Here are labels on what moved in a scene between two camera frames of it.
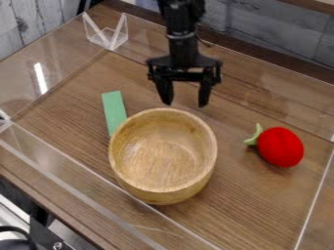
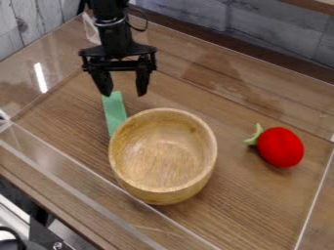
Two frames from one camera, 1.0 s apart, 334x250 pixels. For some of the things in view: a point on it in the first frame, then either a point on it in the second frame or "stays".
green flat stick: x=114 y=109 stays
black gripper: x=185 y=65 to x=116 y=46
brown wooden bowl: x=162 y=151 stays
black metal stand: x=40 y=235 stays
